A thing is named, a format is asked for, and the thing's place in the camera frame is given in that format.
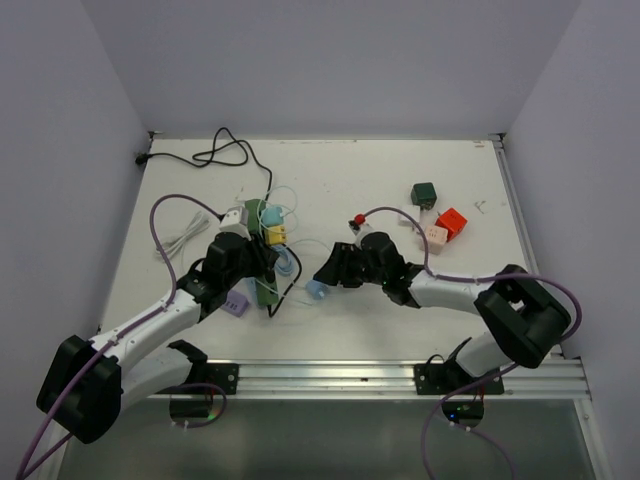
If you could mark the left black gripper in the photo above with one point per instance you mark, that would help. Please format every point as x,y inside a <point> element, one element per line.
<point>263,256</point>

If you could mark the pink deer cube socket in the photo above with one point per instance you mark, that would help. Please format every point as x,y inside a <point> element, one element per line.
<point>437,238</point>

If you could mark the blue plug adapter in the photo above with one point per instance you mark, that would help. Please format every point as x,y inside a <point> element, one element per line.
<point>317,290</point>

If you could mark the purple power strip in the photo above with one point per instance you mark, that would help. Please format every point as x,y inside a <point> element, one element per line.
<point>236,304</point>

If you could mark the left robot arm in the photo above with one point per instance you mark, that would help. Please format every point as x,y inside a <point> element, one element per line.
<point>91,381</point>

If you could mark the black base bracket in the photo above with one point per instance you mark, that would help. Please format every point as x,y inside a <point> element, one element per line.
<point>438,376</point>
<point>223,375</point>

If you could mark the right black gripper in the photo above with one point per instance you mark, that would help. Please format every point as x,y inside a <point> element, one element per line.
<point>335,273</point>

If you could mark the blue power strip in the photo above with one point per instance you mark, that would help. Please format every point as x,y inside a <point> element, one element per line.
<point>251,287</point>

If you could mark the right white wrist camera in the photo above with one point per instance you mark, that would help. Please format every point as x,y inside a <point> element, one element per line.
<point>360,228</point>

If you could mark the yellow plug adapter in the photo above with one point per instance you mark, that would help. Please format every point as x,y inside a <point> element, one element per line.
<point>275,235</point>

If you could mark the aluminium mounting rail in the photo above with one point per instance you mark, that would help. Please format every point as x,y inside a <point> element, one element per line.
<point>555,379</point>

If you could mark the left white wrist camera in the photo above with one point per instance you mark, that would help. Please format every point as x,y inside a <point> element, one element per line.
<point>235,220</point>

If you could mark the red cube plug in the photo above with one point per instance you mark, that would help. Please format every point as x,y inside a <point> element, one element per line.
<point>452,221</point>

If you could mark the white cube plug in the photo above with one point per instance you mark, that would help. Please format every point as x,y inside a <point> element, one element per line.
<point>410,216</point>

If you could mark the right black base bracket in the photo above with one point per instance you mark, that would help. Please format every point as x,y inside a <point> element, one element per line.
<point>438,376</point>

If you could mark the black wall plug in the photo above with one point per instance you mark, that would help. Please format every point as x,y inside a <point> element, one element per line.
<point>142,158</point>

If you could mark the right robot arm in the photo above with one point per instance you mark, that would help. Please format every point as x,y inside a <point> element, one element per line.
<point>523,319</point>

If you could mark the left black base bracket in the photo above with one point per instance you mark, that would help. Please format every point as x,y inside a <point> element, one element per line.
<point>223,375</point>

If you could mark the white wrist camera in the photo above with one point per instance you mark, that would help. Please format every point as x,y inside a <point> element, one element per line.
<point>360,228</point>
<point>235,220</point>

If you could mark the green power strip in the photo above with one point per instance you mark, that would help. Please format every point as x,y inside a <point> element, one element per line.
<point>264,285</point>

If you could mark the dark green cube plug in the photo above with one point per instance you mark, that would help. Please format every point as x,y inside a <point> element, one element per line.
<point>423,195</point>

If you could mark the teal plug adapter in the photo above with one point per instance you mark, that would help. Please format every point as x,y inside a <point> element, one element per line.
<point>272,216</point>

